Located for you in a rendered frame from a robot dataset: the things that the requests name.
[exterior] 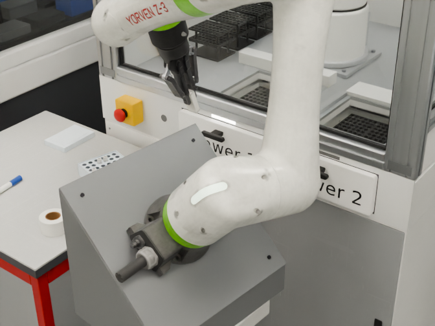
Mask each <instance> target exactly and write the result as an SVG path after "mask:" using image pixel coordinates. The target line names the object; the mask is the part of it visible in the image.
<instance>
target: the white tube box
mask: <svg viewBox="0 0 435 326"><path fill-rule="evenodd" d="M103 156H107V162H104V160H103ZM123 157H124V156H123V155H121V154H120V153H119V152H118V151H116V150H115V151H112V152H109V153H106V154H103V155H100V156H98V157H95V158H91V159H89V160H86V161H83V162H80V163H78V173H79V176H81V177H83V176H85V175H87V174H89V173H92V168H96V170H98V169H100V168H102V167H104V166H106V165H108V164H110V163H112V162H114V161H117V160H119V159H121V158H123ZM97 158H101V159H102V163H101V164H98V162H97Z"/></svg>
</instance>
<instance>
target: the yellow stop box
mask: <svg viewBox="0 0 435 326"><path fill-rule="evenodd" d="M115 105H116V109H121V110H123V111H124V113H125V115H126V119H125V120H124V121H123V123H125V124H128V125H131V126H136V125H138V124H140V123H141V122H143V121H144V119H143V108H142V100H139V99H137V98H134V97H132V96H128V95H126V94H125V95H123V96H121V97H119V98H117V99H115Z"/></svg>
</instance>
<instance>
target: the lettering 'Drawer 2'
mask: <svg viewBox="0 0 435 326"><path fill-rule="evenodd" d="M323 185H324V183H322V185H321V188H320V191H322V187H323ZM329 186H331V187H332V188H333V190H331V189H329V188H328V187H329ZM328 190H331V191H334V192H335V188H334V187H333V186H332V185H327V187H326V191H327V193H328V194H330V193H329V192H328ZM340 191H344V190H341V189H340V188H339V193H338V198H340ZM354 192H355V193H358V194H359V198H357V199H355V200H354V201H352V203H354V204H357V205H359V206H360V204H358V203H356V202H355V201H357V200H359V199H360V198H361V194H360V193H359V192H358V191H353V193H354ZM330 195H332V196H335V194H330Z"/></svg>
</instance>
